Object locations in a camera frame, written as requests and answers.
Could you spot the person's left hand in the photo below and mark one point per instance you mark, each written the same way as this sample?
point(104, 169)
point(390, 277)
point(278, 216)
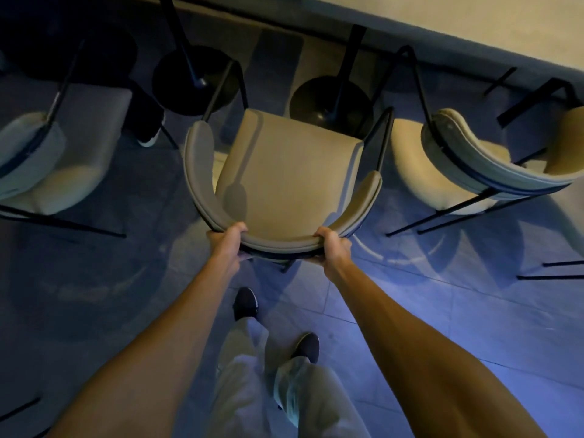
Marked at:
point(226, 248)

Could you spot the person's right hand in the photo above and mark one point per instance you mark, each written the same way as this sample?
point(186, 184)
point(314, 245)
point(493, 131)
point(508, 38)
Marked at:
point(335, 253)

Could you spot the person's left forearm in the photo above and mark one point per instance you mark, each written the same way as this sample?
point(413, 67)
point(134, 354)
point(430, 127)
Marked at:
point(150, 369)

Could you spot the person's right forearm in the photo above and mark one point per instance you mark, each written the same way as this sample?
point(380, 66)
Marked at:
point(410, 351)

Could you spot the black sneaker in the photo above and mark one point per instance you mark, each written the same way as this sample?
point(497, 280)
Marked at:
point(245, 303)
point(306, 346)

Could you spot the light wooden table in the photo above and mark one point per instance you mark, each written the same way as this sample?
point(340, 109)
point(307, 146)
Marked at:
point(456, 22)

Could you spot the black pedestal table base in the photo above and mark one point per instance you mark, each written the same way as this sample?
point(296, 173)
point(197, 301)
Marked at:
point(330, 102)
point(196, 79)

